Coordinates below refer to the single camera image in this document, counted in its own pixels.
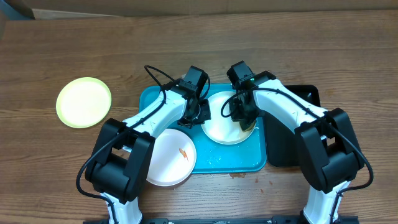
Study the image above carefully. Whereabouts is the teal plastic tray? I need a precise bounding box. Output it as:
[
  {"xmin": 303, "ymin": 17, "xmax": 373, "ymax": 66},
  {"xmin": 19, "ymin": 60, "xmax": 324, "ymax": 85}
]
[{"xmin": 137, "ymin": 83, "xmax": 267, "ymax": 174}]

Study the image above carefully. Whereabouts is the green rimmed plate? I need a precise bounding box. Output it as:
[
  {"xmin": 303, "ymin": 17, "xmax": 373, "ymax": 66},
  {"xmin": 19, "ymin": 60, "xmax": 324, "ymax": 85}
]
[{"xmin": 56, "ymin": 77, "xmax": 112, "ymax": 128}]

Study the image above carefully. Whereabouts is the black water tray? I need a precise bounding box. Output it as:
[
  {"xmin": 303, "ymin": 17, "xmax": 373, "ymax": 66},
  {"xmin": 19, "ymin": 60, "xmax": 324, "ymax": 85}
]
[{"xmin": 263, "ymin": 85, "xmax": 321, "ymax": 167}]

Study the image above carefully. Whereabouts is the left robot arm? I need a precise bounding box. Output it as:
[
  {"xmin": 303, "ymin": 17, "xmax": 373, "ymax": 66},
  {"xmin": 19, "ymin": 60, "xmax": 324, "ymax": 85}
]
[{"xmin": 76, "ymin": 66, "xmax": 211, "ymax": 223}]

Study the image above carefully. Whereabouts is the white plate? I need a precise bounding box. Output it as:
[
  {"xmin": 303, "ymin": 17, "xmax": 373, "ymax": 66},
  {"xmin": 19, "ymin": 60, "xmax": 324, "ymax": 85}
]
[
  {"xmin": 147, "ymin": 129, "xmax": 197, "ymax": 187},
  {"xmin": 201, "ymin": 91, "xmax": 256, "ymax": 145}
]

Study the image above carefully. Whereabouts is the yellow green sponge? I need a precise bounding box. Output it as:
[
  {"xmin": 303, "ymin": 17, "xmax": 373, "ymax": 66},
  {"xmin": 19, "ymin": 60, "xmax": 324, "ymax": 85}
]
[{"xmin": 239, "ymin": 120, "xmax": 256, "ymax": 132}]

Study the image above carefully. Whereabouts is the cardboard sheet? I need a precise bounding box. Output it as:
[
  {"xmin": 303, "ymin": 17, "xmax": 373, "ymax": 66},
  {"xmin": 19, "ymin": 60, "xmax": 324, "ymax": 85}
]
[{"xmin": 6, "ymin": 0, "xmax": 397, "ymax": 17}]

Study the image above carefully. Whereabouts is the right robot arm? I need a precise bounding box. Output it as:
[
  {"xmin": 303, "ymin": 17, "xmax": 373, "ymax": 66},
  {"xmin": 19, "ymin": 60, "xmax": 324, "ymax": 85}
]
[{"xmin": 226, "ymin": 61, "xmax": 369, "ymax": 223}]

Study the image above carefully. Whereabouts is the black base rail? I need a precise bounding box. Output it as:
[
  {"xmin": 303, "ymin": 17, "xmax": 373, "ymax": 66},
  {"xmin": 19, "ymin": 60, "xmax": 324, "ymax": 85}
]
[{"xmin": 83, "ymin": 214, "xmax": 305, "ymax": 224}]

